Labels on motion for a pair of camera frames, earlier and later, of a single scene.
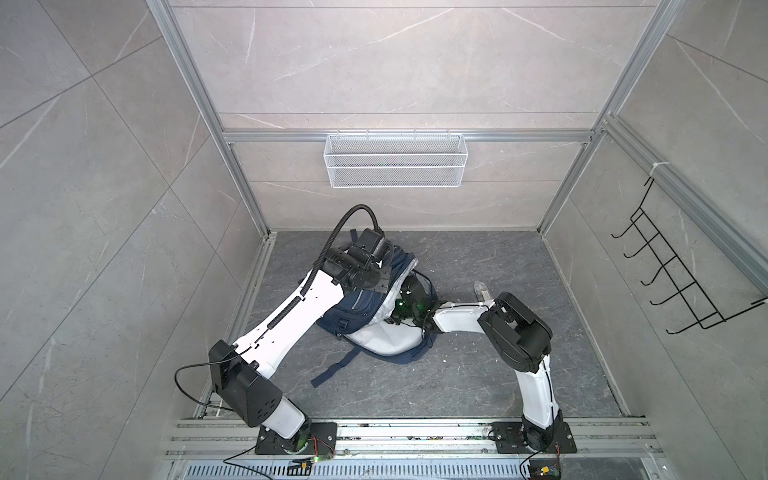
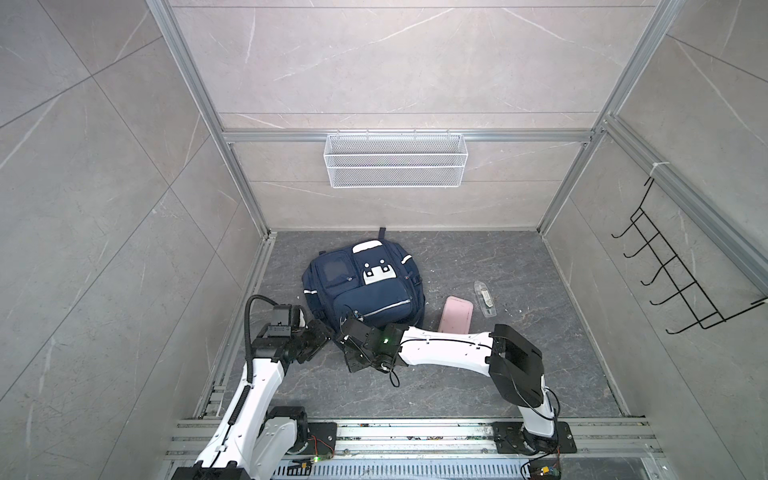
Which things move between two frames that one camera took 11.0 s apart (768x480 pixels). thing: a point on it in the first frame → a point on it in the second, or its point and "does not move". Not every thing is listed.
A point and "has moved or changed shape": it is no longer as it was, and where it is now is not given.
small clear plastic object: (481, 291) does not move
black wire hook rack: (690, 295) does not move
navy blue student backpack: (362, 319) has moved or changed shape
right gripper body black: (402, 312) → (356, 362)
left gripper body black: (378, 277) → (309, 341)
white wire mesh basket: (395, 161) does not move
